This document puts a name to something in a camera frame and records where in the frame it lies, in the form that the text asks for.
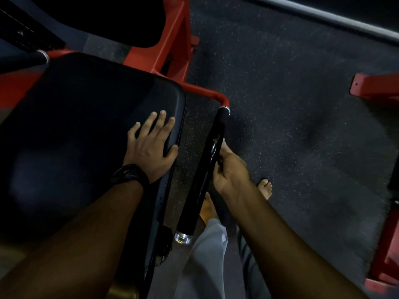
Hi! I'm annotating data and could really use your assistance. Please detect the person's left hand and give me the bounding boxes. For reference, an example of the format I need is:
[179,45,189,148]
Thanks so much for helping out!
[122,110,179,184]

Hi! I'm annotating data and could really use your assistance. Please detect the person's right hand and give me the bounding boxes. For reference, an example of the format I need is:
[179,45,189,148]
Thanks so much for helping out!
[213,138,252,198]

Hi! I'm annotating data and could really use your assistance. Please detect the black handle grip chrome ends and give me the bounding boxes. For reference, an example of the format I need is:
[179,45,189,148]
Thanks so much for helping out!
[0,50,50,73]
[174,106,230,245]

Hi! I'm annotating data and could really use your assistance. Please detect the person's right forearm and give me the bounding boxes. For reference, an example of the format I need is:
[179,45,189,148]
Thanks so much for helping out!
[222,180,370,299]

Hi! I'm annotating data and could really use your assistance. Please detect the person's left forearm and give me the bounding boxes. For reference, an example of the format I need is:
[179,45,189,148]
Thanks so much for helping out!
[0,177,144,299]

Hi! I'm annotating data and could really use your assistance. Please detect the black wristwatch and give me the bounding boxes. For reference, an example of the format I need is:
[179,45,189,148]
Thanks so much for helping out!
[111,164,151,191]

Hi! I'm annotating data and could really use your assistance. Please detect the person's right foot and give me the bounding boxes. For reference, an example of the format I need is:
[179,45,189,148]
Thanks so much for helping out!
[256,178,273,201]

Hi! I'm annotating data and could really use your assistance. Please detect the person's foot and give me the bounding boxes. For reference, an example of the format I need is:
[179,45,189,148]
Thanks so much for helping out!
[199,192,220,226]
[256,178,273,201]

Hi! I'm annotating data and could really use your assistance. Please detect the black padded seat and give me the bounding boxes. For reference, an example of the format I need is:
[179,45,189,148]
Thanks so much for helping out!
[0,53,187,299]

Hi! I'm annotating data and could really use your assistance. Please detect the person's left foot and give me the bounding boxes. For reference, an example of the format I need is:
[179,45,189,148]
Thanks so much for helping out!
[199,192,220,226]

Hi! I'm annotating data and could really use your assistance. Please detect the grey trousers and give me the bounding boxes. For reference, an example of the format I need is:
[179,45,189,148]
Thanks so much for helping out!
[172,218,272,299]

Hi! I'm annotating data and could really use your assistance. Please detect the black padded backrest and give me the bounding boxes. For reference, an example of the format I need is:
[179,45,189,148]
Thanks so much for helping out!
[25,0,170,49]

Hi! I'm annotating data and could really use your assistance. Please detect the grey metal bar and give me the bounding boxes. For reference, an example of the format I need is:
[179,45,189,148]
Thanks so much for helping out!
[232,0,399,47]

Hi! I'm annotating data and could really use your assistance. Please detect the red metal machine base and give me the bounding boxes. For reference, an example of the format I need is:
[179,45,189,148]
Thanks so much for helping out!
[364,201,399,294]

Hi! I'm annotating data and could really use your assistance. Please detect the red gym machine frame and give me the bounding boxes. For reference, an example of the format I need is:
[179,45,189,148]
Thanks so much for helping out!
[0,0,230,109]

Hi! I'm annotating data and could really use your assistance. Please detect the red metal frame foot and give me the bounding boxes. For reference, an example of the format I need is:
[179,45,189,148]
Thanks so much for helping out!
[350,72,399,100]

